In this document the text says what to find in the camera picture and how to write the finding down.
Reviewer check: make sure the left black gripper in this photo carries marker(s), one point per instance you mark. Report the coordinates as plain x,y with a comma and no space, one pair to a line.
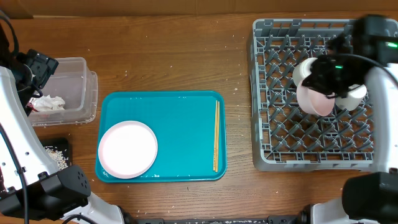
42,65

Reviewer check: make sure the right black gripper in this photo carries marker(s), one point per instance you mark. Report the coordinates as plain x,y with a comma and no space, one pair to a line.
317,81

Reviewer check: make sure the white upside-down cup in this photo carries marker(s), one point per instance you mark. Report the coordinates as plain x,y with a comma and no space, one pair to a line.
354,97

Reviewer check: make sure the white upside-down bowl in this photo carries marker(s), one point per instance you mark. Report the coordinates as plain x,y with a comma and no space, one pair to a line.
302,70

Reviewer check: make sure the small white round plate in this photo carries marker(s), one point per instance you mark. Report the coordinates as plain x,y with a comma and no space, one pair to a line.
313,102

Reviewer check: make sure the white paper napkin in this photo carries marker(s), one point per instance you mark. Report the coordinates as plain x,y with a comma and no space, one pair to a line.
47,103

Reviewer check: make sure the white rice pile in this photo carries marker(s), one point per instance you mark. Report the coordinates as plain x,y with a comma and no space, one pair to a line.
60,156

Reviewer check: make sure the large pink round plate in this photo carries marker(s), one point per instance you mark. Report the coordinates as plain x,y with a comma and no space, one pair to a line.
127,149

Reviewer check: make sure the wooden chopstick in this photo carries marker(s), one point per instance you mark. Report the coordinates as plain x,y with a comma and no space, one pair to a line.
218,132
214,133

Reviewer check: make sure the red snack wrapper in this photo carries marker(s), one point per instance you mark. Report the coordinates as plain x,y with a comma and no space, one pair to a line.
31,107

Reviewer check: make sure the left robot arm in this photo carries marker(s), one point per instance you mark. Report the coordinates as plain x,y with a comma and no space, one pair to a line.
36,188

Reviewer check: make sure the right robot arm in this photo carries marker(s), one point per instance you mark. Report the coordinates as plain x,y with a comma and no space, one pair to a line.
370,198

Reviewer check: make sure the clear plastic waste bin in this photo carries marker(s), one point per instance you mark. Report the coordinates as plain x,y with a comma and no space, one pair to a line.
75,86

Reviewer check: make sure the black rectangular waste tray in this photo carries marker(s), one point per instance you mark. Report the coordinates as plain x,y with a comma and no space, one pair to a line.
59,142

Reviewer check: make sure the grey plastic dish rack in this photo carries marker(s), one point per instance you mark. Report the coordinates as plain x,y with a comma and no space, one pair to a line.
285,138

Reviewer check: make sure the teal plastic serving tray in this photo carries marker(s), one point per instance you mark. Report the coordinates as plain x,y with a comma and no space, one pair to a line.
183,123

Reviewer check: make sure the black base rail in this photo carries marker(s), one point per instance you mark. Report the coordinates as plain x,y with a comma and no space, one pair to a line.
273,219

